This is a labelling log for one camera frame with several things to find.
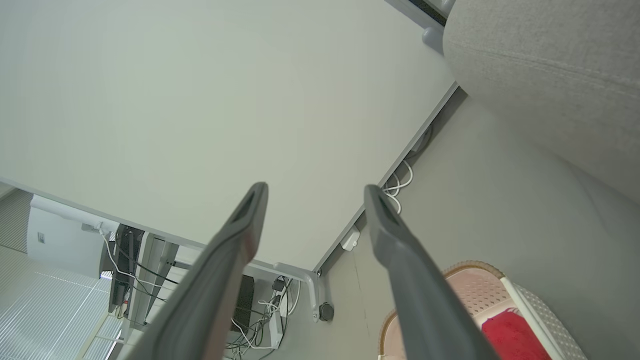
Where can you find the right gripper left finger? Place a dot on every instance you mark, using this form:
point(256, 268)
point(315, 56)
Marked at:
point(210, 290)

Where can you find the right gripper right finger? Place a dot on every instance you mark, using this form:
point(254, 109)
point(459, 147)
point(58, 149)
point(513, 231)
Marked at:
point(420, 300)

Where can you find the red garment with white stripes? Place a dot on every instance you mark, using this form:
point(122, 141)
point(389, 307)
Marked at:
point(515, 340)

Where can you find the grey fabric sofa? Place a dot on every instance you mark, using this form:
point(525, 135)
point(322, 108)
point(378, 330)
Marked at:
point(550, 75)

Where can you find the black computer box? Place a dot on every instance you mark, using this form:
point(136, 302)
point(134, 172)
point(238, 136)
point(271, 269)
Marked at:
point(244, 300)

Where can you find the beige perforated laundry basket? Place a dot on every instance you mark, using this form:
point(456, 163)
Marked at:
point(475, 290)

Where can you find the white power strip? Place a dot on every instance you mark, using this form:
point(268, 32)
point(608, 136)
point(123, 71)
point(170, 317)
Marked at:
point(275, 330)

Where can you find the small white floor box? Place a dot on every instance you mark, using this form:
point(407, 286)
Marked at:
point(350, 238)

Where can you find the black caster wheel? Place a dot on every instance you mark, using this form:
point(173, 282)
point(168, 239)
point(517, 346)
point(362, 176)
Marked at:
point(326, 312)

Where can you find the grey partition foot with caster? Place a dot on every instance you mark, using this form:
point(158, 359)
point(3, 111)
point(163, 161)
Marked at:
point(312, 290)

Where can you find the wide white partition panel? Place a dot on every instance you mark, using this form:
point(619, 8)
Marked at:
point(200, 100)

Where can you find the narrow white partition panel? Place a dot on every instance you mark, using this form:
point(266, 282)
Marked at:
point(425, 7)

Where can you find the white desk frame leg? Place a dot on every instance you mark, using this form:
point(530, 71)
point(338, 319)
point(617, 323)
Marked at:
point(155, 270)

